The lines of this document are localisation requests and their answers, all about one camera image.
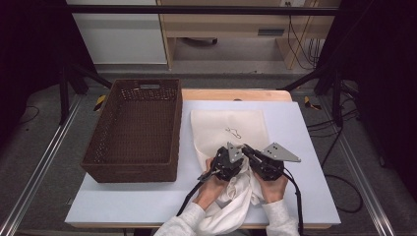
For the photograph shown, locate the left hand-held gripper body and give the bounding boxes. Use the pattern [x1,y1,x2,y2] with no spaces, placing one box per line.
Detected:
[210,141,245,182]

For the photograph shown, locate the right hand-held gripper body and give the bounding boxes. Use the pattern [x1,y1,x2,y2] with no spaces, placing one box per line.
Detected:
[250,142,302,183]

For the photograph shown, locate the cream drawstring bag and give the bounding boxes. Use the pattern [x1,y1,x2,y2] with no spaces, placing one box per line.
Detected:
[190,108,271,175]

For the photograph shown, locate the white cloth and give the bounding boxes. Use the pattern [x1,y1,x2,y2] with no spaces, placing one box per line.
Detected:
[196,163,266,236]

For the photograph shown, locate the brown woven basket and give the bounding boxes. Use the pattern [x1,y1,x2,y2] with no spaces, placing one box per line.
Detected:
[80,78,184,184]

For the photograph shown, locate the person's right hand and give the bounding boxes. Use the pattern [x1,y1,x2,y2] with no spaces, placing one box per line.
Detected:
[254,170,290,205]

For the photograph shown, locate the person's left hand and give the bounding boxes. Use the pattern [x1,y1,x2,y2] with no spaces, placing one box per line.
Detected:
[193,156,230,211]

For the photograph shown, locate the pale grey table board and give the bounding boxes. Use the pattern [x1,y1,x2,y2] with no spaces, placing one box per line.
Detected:
[64,99,342,228]

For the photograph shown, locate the yellow black floor tape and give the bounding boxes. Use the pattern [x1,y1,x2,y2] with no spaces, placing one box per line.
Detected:
[92,94,107,112]
[303,95,323,111]

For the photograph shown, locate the black metal stand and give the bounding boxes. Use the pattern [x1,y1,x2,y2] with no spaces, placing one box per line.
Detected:
[277,63,361,128]
[58,61,113,126]

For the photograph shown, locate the light wooden desk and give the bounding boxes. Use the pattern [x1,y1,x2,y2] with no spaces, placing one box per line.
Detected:
[156,0,341,71]

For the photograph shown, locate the black curtain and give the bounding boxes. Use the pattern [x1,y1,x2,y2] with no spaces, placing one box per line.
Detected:
[0,0,99,148]
[316,0,417,201]

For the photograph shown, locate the black horizontal bar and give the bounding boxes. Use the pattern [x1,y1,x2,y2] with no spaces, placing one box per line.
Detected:
[64,4,342,17]

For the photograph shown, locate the white cabinet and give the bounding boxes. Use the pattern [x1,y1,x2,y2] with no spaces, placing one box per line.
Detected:
[66,0,168,65]

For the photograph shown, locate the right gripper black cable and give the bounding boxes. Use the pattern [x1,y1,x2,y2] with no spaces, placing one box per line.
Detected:
[283,167,305,236]

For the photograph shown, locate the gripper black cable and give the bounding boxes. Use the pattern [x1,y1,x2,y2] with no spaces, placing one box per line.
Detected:
[176,168,220,218]
[283,167,305,236]

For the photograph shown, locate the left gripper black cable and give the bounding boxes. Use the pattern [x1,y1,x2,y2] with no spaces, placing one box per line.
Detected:
[176,168,220,218]

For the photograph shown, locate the black floor cables bundle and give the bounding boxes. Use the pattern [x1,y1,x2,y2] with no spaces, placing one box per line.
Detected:
[306,107,360,168]

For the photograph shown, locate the black floor cable loop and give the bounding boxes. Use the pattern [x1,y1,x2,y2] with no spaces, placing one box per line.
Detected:
[324,173,365,214]

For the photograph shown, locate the aluminium floor rail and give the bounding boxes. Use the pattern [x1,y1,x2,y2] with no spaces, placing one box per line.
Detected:
[0,94,84,236]
[318,97,396,236]

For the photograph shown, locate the hanging desk cables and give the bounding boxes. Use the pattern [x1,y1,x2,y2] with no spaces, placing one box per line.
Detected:
[285,1,326,71]

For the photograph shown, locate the thin black floor cable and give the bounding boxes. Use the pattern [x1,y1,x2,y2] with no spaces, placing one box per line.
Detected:
[18,104,41,126]

